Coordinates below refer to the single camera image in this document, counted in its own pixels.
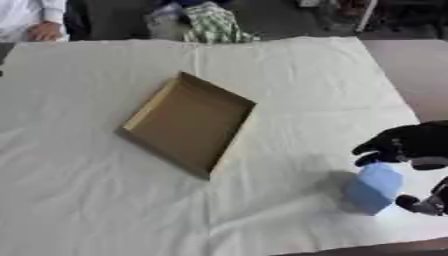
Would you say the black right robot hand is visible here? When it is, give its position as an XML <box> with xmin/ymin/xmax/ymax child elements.
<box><xmin>350</xmin><ymin>120</ymin><xmax>448</xmax><ymax>217</ymax></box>

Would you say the light blue block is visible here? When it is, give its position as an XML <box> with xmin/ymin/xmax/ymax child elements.
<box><xmin>341</xmin><ymin>162</ymin><xmax>406</xmax><ymax>216</ymax></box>

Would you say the open tan cardboard box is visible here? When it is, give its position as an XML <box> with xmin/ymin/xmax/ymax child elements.
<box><xmin>113</xmin><ymin>70</ymin><xmax>259</xmax><ymax>181</ymax></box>

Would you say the green white checked cloth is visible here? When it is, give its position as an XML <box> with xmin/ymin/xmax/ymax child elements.
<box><xmin>145</xmin><ymin>1</ymin><xmax>263</xmax><ymax>44</ymax></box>

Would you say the person's hand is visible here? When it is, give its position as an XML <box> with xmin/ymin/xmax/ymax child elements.
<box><xmin>24</xmin><ymin>21</ymin><xmax>65</xmax><ymax>42</ymax></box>

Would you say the person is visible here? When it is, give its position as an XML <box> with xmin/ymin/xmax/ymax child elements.
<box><xmin>0</xmin><ymin>0</ymin><xmax>70</xmax><ymax>43</ymax></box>

